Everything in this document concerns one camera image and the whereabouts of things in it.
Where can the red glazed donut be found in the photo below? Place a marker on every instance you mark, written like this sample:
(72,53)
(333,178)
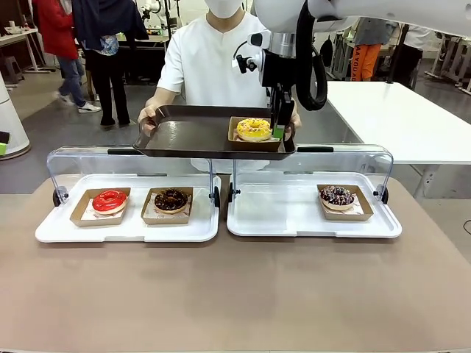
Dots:
(110,204)
(84,215)

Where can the person in red jacket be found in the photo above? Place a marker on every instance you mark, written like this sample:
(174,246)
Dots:
(55,29)

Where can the white desk with metal legs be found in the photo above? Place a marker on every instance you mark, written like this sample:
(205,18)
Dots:
(18,36)

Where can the chocolate glazed donut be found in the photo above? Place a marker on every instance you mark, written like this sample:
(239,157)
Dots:
(170,201)

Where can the chocolate donut left case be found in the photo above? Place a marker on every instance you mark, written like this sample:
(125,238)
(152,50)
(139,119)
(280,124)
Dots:
(167,219)

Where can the clear plastic display lid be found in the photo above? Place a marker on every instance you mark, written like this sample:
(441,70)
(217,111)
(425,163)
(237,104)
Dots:
(92,163)
(349,163)

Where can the black backpack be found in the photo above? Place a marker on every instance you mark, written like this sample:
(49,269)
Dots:
(326,53)

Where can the white display tray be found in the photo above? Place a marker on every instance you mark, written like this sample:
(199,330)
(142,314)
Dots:
(276,220)
(136,231)

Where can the yellow sprinkled donut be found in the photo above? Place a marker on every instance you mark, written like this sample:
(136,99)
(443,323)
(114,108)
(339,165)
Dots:
(254,132)

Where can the white cylindrical pedestal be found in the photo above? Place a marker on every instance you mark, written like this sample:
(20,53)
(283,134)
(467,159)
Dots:
(13,117)

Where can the grey plastic stool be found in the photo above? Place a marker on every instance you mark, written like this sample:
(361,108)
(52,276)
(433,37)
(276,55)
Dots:
(11,71)

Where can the person's right forearm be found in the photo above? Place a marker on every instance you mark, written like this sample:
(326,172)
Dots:
(160,97)

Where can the large white table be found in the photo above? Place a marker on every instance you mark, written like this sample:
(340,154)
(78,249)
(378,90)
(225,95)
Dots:
(397,117)

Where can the person in dark jacket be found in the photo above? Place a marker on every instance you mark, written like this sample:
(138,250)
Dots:
(106,33)

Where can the person's right hand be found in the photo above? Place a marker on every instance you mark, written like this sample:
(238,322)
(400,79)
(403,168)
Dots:
(147,115)

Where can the chocolate sprinkled donut right case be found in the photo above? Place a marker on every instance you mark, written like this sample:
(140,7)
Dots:
(364,209)

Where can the chocolate donut with white drizzle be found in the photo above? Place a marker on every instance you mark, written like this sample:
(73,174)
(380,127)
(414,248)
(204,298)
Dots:
(336,200)

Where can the person in white dress shirt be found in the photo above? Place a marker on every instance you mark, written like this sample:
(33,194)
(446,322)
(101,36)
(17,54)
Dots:
(412,48)

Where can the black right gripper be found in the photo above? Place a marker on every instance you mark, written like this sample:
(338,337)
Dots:
(277,71)

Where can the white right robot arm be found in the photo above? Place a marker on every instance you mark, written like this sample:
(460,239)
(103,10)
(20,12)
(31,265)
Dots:
(279,14)

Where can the person in orange trousers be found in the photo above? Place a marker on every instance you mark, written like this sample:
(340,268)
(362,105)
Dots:
(368,55)

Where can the person's left hand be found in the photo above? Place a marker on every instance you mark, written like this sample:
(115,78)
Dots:
(297,123)

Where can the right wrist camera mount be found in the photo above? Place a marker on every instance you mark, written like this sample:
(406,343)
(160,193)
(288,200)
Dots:
(257,38)

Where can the yellow glazed donut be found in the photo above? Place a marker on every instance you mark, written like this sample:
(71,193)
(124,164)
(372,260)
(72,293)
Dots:
(257,146)

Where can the dark brown serving tray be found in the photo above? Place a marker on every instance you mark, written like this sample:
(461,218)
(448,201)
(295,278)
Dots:
(184,136)

